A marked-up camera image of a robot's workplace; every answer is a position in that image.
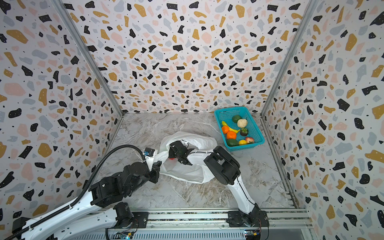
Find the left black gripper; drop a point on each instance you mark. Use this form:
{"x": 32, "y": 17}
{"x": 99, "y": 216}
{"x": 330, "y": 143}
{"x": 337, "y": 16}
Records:
{"x": 156, "y": 169}

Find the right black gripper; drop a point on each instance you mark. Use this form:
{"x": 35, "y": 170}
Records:
{"x": 177, "y": 151}

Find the white plastic bag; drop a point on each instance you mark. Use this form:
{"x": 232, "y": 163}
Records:
{"x": 197, "y": 172}

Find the small orange tangerine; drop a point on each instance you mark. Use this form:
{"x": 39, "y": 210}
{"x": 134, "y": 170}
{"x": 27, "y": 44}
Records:
{"x": 225, "y": 129}

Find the green mango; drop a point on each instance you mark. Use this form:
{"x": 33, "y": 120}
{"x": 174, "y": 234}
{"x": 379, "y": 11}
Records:
{"x": 232, "y": 142}

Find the orange fruit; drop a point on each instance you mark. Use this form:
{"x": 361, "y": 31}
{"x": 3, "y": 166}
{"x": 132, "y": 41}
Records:
{"x": 231, "y": 135}

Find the teal plastic basket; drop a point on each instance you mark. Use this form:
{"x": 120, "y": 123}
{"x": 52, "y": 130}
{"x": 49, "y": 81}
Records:
{"x": 238, "y": 129}

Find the dark purple green fruit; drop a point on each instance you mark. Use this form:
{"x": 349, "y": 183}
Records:
{"x": 244, "y": 132}

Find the pale white fruit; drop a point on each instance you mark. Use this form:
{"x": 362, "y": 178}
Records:
{"x": 242, "y": 123}

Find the red apple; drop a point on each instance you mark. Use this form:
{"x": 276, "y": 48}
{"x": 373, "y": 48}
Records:
{"x": 249, "y": 140}

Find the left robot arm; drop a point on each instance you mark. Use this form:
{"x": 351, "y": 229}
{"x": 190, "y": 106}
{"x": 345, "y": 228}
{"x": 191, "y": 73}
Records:
{"x": 108, "y": 191}

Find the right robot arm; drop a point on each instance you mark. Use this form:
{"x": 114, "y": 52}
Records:
{"x": 227, "y": 171}

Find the green round fruit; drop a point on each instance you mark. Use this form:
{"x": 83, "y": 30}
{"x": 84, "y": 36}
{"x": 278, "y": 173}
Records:
{"x": 236, "y": 118}

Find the yellow banana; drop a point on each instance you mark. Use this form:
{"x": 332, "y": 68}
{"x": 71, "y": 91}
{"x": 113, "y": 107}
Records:
{"x": 231, "y": 129}

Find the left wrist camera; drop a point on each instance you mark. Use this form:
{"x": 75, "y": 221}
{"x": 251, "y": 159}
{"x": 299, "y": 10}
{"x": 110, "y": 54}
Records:
{"x": 149, "y": 152}

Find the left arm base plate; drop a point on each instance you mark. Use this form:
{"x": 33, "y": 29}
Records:
{"x": 135, "y": 220}

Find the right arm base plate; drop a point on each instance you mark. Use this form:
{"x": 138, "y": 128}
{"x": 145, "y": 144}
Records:
{"x": 252, "y": 220}

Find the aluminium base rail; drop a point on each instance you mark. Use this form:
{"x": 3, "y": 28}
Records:
{"x": 194, "y": 224}

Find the left aluminium corner post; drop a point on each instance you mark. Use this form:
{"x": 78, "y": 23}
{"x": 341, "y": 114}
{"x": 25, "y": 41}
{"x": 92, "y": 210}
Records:
{"x": 64, "y": 15}

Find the aluminium corner post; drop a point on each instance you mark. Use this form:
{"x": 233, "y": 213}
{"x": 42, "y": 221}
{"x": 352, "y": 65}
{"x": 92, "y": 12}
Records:
{"x": 64, "y": 15}
{"x": 290, "y": 54}

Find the right aluminium corner post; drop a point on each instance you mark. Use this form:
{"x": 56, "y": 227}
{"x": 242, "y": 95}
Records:
{"x": 290, "y": 54}

